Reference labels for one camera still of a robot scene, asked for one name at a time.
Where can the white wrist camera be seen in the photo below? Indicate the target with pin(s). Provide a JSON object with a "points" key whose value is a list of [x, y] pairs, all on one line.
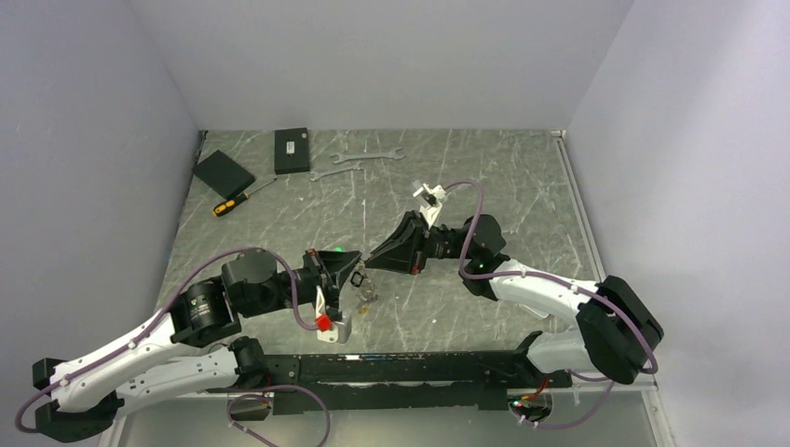
{"points": [[430, 200], [331, 328]]}

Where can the small silver wrench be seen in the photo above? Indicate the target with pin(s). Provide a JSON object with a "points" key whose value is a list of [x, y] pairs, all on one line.
{"points": [[315, 176]]}

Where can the flat black box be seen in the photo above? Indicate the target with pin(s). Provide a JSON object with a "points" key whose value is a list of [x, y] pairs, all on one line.
{"points": [[223, 175]]}

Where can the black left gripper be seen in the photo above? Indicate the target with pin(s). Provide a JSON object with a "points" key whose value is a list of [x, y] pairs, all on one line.
{"points": [[330, 277]]}

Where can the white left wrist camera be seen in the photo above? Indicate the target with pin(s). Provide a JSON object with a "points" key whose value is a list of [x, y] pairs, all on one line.
{"points": [[331, 328]]}

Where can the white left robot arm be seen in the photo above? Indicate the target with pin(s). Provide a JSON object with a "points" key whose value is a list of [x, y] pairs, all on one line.
{"points": [[194, 343]]}

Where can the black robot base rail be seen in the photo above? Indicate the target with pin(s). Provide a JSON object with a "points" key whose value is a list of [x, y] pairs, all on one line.
{"points": [[485, 380]]}

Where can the yellow black screwdriver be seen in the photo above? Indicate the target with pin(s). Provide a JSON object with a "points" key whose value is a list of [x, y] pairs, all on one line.
{"points": [[231, 204]]}

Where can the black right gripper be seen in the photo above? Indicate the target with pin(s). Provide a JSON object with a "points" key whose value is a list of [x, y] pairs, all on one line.
{"points": [[403, 251]]}

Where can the large silver wrench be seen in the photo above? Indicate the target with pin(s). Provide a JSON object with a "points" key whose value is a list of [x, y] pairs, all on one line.
{"points": [[395, 153]]}

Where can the black network switch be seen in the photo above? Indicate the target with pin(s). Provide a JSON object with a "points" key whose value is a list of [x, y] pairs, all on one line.
{"points": [[291, 151]]}

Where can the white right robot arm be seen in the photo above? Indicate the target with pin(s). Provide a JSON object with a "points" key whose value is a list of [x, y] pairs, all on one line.
{"points": [[612, 331]]}

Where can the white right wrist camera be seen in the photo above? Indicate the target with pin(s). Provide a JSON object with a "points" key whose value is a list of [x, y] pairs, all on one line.
{"points": [[430, 200]]}

